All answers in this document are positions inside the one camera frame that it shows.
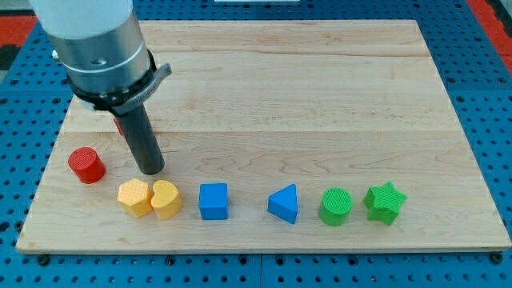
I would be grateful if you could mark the yellow heart block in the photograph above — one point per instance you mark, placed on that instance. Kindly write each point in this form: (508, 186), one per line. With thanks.
(167, 201)

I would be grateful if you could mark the yellow hexagon block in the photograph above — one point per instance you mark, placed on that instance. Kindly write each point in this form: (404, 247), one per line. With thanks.
(135, 197)

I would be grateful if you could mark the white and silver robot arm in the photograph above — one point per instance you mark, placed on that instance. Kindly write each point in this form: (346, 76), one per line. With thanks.
(100, 45)

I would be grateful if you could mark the blue cube block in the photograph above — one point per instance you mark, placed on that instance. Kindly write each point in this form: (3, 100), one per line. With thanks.
(213, 201)

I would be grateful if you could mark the wooden board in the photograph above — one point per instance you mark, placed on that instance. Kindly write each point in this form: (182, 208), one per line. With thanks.
(260, 105)

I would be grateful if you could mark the blue triangle block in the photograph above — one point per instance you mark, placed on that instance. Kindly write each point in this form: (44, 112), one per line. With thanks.
(284, 204)

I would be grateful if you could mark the green cylinder block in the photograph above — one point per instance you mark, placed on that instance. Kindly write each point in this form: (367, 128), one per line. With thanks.
(335, 206)

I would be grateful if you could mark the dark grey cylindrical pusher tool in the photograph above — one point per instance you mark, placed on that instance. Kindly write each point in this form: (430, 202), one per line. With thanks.
(139, 135)

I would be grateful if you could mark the green star block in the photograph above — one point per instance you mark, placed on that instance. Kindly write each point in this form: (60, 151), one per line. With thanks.
(384, 203)

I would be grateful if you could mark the red block behind tool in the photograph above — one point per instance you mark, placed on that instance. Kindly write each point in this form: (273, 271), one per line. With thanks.
(118, 126)

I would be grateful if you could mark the red cylinder block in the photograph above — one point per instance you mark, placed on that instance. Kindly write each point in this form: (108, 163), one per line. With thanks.
(86, 165)

